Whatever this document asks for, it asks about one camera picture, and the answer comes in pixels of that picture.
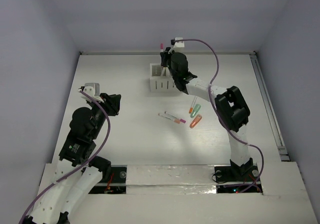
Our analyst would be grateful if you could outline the white marker pink caps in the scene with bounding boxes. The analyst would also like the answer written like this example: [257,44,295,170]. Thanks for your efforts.
[160,43,164,67]

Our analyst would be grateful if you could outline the white marker orange cap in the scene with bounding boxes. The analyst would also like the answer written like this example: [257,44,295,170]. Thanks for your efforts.
[188,96,197,114]

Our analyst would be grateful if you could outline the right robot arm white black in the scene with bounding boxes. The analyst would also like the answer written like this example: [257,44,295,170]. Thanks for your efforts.
[160,47,253,180]

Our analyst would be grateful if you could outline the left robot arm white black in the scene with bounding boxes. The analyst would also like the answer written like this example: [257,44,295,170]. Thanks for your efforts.
[20,91,121,224]

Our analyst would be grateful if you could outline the white two-compartment slotted organizer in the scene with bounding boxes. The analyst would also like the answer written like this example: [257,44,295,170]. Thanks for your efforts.
[149,63,180,93]

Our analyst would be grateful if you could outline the green correction tape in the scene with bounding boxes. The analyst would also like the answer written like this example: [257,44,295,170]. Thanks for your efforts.
[190,104,201,118]

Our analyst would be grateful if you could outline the white marker purple cap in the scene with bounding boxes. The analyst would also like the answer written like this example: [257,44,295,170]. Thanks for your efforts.
[164,111,186,124]

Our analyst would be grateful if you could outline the white marker salmon cap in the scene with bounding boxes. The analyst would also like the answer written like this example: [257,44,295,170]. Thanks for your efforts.
[158,113,181,124]

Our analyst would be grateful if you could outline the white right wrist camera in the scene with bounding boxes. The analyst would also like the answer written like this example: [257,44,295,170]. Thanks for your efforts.
[169,37,185,53]

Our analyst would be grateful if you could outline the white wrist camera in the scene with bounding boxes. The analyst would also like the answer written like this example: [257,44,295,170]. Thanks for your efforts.
[78,83,104,103]
[169,37,185,53]

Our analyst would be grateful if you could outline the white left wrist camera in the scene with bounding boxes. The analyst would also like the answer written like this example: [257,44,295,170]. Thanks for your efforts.
[78,83,104,103]

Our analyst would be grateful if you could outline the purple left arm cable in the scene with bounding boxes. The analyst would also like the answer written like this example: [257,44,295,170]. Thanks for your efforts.
[18,89,113,224]

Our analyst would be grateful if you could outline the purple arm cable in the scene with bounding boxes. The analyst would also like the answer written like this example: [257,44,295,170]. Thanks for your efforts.
[171,38,265,194]
[18,89,113,224]

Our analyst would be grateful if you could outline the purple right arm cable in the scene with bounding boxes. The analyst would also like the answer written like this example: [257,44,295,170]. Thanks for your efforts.
[171,38,265,194]

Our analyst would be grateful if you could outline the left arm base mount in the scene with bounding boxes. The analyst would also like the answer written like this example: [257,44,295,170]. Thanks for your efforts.
[96,165,127,194]

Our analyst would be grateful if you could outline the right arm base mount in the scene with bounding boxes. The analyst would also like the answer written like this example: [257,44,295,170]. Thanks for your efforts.
[211,165,263,194]

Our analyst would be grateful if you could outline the aluminium rail right side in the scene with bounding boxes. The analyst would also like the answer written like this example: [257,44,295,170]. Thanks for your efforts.
[250,53,291,162]

